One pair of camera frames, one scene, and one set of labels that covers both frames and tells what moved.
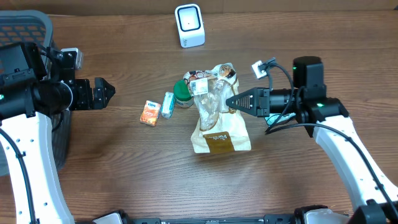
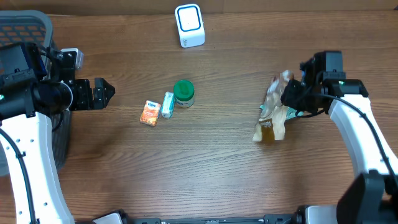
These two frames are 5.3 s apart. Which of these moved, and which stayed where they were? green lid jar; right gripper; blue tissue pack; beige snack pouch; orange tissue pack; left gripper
Moved: right gripper; beige snack pouch
Stayed: green lid jar; blue tissue pack; left gripper; orange tissue pack
